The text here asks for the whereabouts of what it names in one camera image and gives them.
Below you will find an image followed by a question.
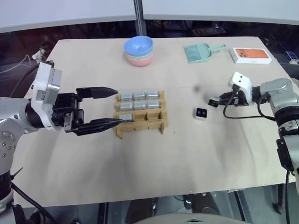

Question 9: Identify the green mini brush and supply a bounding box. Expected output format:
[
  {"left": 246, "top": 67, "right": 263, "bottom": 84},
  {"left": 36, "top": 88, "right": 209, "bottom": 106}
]
[{"left": 184, "top": 45, "right": 199, "bottom": 63}]

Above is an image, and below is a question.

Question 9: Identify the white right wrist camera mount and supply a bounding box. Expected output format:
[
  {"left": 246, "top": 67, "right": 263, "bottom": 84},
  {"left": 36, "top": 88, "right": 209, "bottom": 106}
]
[{"left": 228, "top": 72, "right": 254, "bottom": 104}]

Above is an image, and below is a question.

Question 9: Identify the black table leg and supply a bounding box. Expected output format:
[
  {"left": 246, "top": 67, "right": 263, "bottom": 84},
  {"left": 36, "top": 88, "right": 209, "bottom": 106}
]
[{"left": 97, "top": 202, "right": 109, "bottom": 224}]

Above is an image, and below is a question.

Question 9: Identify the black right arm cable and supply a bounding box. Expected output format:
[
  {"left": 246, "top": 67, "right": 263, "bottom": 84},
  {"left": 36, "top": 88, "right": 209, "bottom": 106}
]
[{"left": 222, "top": 84, "right": 277, "bottom": 122}]

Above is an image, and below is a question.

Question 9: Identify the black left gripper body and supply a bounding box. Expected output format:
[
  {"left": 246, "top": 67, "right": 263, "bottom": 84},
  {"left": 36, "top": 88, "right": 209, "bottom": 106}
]
[{"left": 52, "top": 92, "right": 85, "bottom": 133}]

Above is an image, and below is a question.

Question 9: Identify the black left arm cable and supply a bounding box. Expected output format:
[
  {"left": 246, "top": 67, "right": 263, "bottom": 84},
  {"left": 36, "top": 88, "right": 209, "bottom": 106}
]
[{"left": 10, "top": 183, "right": 56, "bottom": 224}]

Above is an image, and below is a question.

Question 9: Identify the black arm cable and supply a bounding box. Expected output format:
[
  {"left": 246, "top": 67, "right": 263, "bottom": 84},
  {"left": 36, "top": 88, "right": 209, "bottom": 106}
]
[
  {"left": 10, "top": 183, "right": 56, "bottom": 224},
  {"left": 222, "top": 84, "right": 277, "bottom": 122}
]

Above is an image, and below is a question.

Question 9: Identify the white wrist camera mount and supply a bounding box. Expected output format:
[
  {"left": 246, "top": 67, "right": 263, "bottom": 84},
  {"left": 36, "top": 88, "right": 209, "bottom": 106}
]
[
  {"left": 228, "top": 72, "right": 254, "bottom": 104},
  {"left": 28, "top": 61, "right": 63, "bottom": 131}
]

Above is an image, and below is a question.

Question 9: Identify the green plastic bowl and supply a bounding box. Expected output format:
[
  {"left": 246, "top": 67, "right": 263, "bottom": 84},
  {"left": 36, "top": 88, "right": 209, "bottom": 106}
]
[{"left": 124, "top": 51, "right": 154, "bottom": 60}]

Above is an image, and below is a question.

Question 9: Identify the white plug with cable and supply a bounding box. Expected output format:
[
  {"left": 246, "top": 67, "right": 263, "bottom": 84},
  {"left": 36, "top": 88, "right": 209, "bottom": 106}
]
[{"left": 32, "top": 48, "right": 46, "bottom": 61}]

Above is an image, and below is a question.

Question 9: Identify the pink plastic bowl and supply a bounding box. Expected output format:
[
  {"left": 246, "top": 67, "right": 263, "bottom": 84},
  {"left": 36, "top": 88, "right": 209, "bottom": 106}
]
[{"left": 125, "top": 54, "right": 154, "bottom": 68}]

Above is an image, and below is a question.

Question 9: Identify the wooden slotted tray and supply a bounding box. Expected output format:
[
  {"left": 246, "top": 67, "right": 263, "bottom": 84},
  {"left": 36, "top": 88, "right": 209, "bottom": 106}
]
[{"left": 113, "top": 90, "right": 170, "bottom": 140}]

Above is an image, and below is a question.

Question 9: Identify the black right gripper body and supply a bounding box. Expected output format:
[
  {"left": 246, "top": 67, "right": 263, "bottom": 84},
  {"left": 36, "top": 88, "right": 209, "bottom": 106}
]
[{"left": 231, "top": 91, "right": 249, "bottom": 107}]

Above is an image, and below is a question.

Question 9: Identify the grey metal pole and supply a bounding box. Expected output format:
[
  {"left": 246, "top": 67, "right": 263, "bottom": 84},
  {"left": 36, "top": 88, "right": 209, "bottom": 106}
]
[{"left": 133, "top": 0, "right": 148, "bottom": 38}]

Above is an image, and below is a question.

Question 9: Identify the blue plastic bowl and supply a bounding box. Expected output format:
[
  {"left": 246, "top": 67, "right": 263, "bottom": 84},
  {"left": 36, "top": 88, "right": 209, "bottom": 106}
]
[{"left": 123, "top": 36, "right": 155, "bottom": 58}]

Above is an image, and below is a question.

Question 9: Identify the white orange phone box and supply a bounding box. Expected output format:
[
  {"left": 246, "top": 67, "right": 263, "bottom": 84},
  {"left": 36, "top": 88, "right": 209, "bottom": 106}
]
[{"left": 229, "top": 47, "right": 273, "bottom": 65}]

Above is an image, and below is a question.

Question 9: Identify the blue white small box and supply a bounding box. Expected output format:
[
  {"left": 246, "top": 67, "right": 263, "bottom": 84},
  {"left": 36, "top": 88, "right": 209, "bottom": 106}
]
[{"left": 285, "top": 49, "right": 299, "bottom": 65}]

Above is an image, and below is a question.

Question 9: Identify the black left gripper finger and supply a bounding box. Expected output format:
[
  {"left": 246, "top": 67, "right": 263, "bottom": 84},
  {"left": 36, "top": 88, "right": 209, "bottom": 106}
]
[
  {"left": 76, "top": 86, "right": 119, "bottom": 99},
  {"left": 72, "top": 118, "right": 125, "bottom": 137}
]

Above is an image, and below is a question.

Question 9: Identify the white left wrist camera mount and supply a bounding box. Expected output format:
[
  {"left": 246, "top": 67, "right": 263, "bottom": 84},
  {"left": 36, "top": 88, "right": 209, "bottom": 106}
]
[{"left": 28, "top": 61, "right": 63, "bottom": 131}]

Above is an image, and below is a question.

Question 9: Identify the green mini dustpan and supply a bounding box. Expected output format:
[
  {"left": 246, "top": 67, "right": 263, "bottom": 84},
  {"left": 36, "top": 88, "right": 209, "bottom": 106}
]
[{"left": 183, "top": 43, "right": 227, "bottom": 64}]

